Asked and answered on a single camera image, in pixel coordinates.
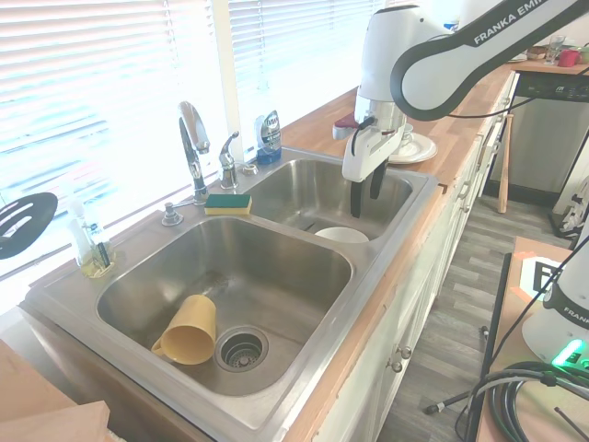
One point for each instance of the chrome faucet spout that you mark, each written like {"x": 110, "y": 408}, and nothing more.
{"x": 186, "y": 138}

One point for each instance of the red cup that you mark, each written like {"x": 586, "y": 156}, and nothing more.
{"x": 569, "y": 58}

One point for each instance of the yellow plastic mug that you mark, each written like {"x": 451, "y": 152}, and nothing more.
{"x": 191, "y": 331}

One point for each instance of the black slotted spatula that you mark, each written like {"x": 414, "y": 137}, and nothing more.
{"x": 27, "y": 221}

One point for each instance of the black stand pole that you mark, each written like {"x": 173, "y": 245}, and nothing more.
{"x": 497, "y": 313}

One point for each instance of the clear drinking glass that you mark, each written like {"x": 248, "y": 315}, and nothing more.
{"x": 553, "y": 48}

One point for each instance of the narrow white window blind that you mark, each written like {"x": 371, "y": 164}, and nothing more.
{"x": 299, "y": 60}

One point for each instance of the wide white window blind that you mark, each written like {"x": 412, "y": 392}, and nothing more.
{"x": 106, "y": 92}

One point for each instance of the light wooden board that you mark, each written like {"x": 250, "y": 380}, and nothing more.
{"x": 41, "y": 400}

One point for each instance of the green yellow sponge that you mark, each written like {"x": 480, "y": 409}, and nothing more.
{"x": 227, "y": 201}

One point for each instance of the clear spray bottle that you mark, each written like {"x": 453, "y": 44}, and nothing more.
{"x": 92, "y": 251}

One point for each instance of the stainless steel double sink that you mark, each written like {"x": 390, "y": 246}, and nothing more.
{"x": 276, "y": 248}

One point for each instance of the blue dish soap bottle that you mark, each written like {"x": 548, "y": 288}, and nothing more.
{"x": 269, "y": 133}

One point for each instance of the white plates stack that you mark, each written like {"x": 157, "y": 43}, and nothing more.
{"x": 419, "y": 149}

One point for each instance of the white kitchen cabinets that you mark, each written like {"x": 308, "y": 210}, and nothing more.
{"x": 414, "y": 299}

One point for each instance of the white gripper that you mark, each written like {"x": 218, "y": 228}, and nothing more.
{"x": 368, "y": 156}

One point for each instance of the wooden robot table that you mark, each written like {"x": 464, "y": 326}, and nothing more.
{"x": 515, "y": 322}

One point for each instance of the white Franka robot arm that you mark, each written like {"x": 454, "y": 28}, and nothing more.
{"x": 460, "y": 55}

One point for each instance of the red grey kitchen tool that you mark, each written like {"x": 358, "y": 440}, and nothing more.
{"x": 344, "y": 128}

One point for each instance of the white bowl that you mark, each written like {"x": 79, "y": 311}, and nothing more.
{"x": 343, "y": 236}

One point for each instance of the metal sink drain strainer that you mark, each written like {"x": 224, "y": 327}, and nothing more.
{"x": 242, "y": 348}

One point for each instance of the printed marker tag sheet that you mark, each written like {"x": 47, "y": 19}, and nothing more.
{"x": 536, "y": 274}

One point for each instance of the steel dishwasher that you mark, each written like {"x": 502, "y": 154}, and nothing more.
{"x": 543, "y": 138}

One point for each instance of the round metal cabinet knob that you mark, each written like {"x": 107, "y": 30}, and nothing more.
{"x": 403, "y": 352}
{"x": 395, "y": 366}

